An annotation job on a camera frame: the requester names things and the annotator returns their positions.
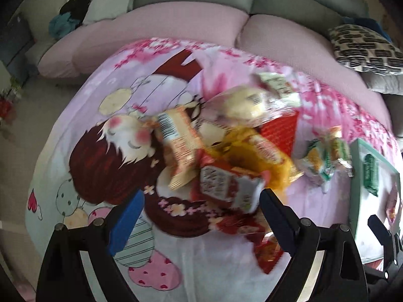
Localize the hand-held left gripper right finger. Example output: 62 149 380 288
259 188 369 302

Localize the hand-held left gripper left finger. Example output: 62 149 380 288
36 190 145 302

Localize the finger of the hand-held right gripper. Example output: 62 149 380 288
368 214 401 277

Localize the green cardboard box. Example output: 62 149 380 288
348 138 403 261

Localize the red packet with white label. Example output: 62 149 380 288
190 151 271 213

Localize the white green snack packet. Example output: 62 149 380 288
299 138 334 192
327 129 353 172

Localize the yellow zip bag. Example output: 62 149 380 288
201 126 299 192

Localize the red patterned snack packet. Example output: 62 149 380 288
260 110 299 161

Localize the beige barcode snack packet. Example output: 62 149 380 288
153 106 205 191

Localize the round bun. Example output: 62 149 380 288
201 86 274 126

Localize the cream packet with orange print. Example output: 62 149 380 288
256 72 303 107

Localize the dark green small packet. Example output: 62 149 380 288
362 154 383 197

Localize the printed cartoon blanket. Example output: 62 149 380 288
25 38 403 302

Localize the grey pillow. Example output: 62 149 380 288
362 66 403 94

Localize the red flower plant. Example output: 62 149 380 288
0 79 24 133

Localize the pink seat cushion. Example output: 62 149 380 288
236 14 394 133
38 6 249 79

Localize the black white patterned pillow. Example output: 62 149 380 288
327 24 403 74

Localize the blue cloth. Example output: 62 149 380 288
343 17 392 42

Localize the teal cloth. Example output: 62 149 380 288
49 14 82 40

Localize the dark clothes pile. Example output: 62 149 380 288
60 0 92 22

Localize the pale white pillow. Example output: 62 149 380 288
82 0 142 26

